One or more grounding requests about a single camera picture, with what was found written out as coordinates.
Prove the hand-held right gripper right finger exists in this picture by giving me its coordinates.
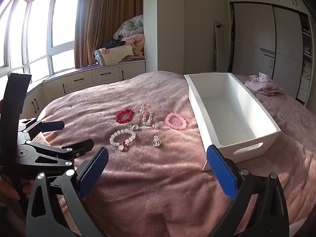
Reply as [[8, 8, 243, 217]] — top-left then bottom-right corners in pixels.
[[207, 144, 290, 237]]

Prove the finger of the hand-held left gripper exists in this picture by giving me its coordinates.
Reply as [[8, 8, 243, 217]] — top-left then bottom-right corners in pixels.
[[18, 118, 65, 139], [25, 139, 95, 178]]

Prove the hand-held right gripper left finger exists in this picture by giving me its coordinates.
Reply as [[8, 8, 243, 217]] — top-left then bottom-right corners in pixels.
[[26, 147, 109, 237]]

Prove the white bead bracelet with charms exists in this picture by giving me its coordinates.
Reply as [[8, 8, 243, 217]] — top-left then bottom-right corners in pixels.
[[109, 128, 137, 152]]

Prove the red bead bracelet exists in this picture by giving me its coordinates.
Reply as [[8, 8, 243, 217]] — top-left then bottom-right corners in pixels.
[[116, 108, 134, 124]]

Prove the white plastic storage box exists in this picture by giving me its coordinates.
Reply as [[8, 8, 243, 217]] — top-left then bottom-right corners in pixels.
[[184, 73, 282, 172]]

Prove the pink bead bracelet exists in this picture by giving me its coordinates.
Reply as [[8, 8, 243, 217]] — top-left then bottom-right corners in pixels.
[[165, 113, 188, 130]]

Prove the person's left hand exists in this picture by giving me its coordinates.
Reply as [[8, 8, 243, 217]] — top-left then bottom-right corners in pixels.
[[0, 176, 34, 201]]

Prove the pink fleece bed blanket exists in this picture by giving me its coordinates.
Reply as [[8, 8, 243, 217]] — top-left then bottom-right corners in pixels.
[[37, 70, 316, 237]]

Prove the white window seat cabinet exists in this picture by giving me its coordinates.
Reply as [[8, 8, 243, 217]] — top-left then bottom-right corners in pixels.
[[25, 60, 147, 119]]

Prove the white flower print blanket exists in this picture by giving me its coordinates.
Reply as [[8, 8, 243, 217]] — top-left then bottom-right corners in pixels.
[[94, 45, 134, 66]]

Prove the pink cartoon print cloth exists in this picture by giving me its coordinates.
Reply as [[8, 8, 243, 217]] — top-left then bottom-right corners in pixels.
[[244, 71, 284, 96]]

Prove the dark cloth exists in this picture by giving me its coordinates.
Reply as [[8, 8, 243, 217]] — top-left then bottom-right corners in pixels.
[[102, 39, 126, 48]]

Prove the folded pink plush blanket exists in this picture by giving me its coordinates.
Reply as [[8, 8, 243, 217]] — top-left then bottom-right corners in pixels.
[[121, 33, 146, 60]]

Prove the brown curtain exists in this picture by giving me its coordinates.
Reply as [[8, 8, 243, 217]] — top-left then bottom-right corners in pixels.
[[74, 0, 144, 68]]

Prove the white leaning panel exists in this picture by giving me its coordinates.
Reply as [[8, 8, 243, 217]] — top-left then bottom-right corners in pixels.
[[213, 20, 228, 73]]

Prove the grey knit blanket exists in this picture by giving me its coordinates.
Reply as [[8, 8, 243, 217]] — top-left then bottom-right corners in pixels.
[[113, 15, 144, 41]]

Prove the white open shelf unit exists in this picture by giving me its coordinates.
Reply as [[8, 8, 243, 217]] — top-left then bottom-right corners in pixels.
[[297, 13, 314, 104]]

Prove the grey sliding door wardrobe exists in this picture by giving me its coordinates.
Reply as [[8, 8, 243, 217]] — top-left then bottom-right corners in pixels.
[[228, 1, 304, 99]]

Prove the multicolour crystal bracelet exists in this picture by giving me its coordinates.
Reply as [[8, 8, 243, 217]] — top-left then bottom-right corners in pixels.
[[139, 104, 155, 127]]

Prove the white frame window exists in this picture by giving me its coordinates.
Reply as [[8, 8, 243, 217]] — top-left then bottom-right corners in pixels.
[[0, 0, 81, 89]]

